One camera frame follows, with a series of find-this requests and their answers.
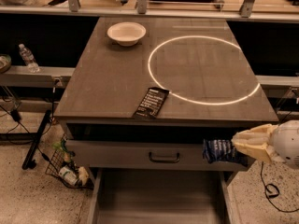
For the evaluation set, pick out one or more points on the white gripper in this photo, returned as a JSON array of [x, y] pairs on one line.
[[287, 143]]

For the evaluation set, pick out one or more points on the blue rxbar blueberry wrapper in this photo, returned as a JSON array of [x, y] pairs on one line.
[[223, 150]]

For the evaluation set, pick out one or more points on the grey drawer cabinet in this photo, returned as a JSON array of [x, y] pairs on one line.
[[213, 92]]

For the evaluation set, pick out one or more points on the open grey lower drawer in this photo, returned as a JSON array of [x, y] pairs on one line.
[[131, 196]]

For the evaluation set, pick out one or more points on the grey upper drawer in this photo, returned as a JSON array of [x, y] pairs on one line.
[[106, 154]]

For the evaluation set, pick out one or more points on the black snack bar wrapper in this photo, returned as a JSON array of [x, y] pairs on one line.
[[151, 103]]

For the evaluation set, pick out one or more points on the white bowl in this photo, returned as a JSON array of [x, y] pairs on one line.
[[126, 34]]

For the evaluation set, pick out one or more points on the white bottle in basket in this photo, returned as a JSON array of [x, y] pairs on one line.
[[68, 176]]

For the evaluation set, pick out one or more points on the black bar on floor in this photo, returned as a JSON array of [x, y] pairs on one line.
[[28, 161]]

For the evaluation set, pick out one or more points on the clear plastic water bottle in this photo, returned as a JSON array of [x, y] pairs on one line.
[[28, 58]]

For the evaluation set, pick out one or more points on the grey side shelf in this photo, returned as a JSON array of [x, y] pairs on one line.
[[47, 77]]

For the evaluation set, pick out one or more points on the bowl on side shelf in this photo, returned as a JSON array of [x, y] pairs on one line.
[[5, 63]]

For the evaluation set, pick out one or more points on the black drawer handle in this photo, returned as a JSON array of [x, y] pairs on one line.
[[164, 159]]

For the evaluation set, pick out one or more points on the wire basket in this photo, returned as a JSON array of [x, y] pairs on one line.
[[63, 157]]

